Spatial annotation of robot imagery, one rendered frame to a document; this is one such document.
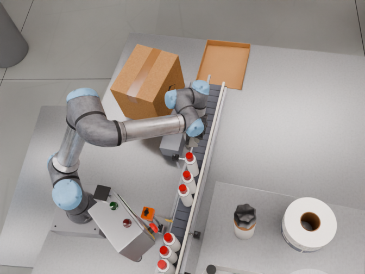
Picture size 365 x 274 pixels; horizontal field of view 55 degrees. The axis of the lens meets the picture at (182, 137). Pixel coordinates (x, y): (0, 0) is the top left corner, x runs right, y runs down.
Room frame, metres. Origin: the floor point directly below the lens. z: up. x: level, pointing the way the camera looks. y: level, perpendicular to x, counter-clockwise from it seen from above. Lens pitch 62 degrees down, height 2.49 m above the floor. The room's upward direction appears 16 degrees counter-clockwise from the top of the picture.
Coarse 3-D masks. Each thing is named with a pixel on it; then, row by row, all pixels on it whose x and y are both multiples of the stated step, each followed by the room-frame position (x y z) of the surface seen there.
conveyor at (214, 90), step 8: (216, 88) 1.09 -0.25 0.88; (208, 96) 1.05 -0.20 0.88; (216, 96) 1.04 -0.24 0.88; (208, 104) 1.00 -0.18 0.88; (216, 104) 0.99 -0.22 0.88; (208, 112) 0.96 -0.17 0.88; (208, 120) 0.91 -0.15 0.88; (216, 120) 0.92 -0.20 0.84; (208, 128) 0.86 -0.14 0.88; (208, 136) 0.82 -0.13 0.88; (200, 144) 0.79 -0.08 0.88; (192, 152) 0.76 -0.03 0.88; (200, 152) 0.74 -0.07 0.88; (200, 160) 0.70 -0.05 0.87; (200, 168) 0.66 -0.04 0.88; (200, 184) 0.59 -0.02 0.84; (184, 208) 0.49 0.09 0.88; (176, 216) 0.46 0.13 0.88; (184, 216) 0.45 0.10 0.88; (176, 224) 0.43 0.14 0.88; (184, 224) 0.42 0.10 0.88; (176, 232) 0.39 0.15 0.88; (184, 232) 0.38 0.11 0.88; (176, 264) 0.26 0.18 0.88
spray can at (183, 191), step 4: (184, 184) 0.53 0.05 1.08; (180, 188) 0.52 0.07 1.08; (184, 188) 0.51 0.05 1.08; (188, 188) 0.52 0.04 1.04; (180, 192) 0.51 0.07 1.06; (184, 192) 0.50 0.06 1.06; (188, 192) 0.50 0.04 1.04; (180, 196) 0.50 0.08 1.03; (184, 196) 0.49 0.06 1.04; (188, 196) 0.49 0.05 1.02; (184, 200) 0.49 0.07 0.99; (188, 200) 0.49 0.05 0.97; (192, 200) 0.50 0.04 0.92; (184, 204) 0.50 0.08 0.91; (188, 204) 0.49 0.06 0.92
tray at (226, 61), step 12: (216, 48) 1.39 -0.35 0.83; (228, 48) 1.37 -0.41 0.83; (240, 48) 1.34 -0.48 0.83; (204, 60) 1.33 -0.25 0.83; (216, 60) 1.31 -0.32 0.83; (228, 60) 1.28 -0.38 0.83; (240, 60) 1.26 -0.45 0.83; (204, 72) 1.25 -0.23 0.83; (216, 72) 1.22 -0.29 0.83; (228, 72) 1.20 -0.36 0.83; (240, 72) 1.18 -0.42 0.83; (216, 84) 1.14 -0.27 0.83; (228, 84) 1.12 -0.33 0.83; (240, 84) 1.10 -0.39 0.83
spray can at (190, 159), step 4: (188, 152) 0.66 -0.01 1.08; (188, 156) 0.65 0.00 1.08; (192, 156) 0.64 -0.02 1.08; (188, 160) 0.64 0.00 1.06; (192, 160) 0.64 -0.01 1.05; (196, 160) 0.64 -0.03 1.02; (188, 164) 0.63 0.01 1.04; (192, 164) 0.63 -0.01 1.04; (196, 164) 0.64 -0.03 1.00; (188, 168) 0.63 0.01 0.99; (192, 168) 0.63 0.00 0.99; (196, 168) 0.63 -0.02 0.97; (192, 172) 0.63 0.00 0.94; (196, 172) 0.63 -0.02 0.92; (196, 176) 0.63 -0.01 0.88
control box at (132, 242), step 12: (96, 204) 0.40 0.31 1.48; (108, 204) 0.39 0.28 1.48; (120, 204) 0.38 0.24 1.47; (96, 216) 0.36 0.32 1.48; (108, 216) 0.35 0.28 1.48; (120, 216) 0.34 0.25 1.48; (132, 216) 0.33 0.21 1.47; (108, 228) 0.31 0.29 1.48; (120, 228) 0.30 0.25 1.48; (132, 228) 0.29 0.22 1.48; (144, 228) 0.29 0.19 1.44; (120, 240) 0.27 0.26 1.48; (132, 240) 0.26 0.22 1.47; (144, 240) 0.27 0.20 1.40; (120, 252) 0.24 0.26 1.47; (132, 252) 0.25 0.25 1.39; (144, 252) 0.26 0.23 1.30
